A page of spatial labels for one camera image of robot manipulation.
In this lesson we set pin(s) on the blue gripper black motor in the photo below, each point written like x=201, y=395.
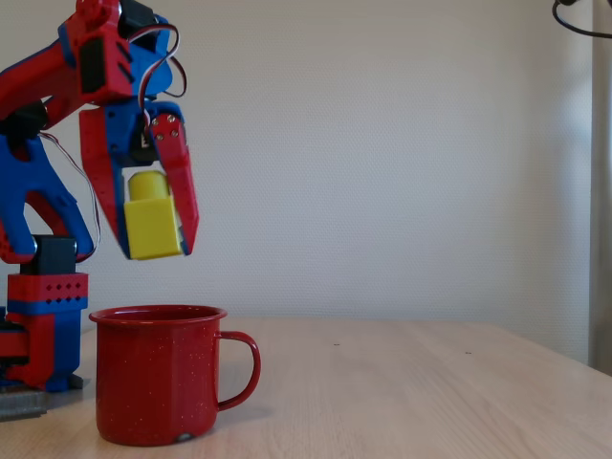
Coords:
x=120, y=130

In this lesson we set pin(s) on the red speckled enamel mug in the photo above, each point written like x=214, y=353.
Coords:
x=153, y=378

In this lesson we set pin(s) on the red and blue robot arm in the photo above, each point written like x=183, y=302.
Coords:
x=24, y=81

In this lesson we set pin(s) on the grey taped base plate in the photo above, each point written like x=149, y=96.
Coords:
x=19, y=406

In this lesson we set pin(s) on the grey curtain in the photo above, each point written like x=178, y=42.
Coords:
x=601, y=191

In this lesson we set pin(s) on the yellow toy building block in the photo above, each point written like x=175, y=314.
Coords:
x=148, y=229

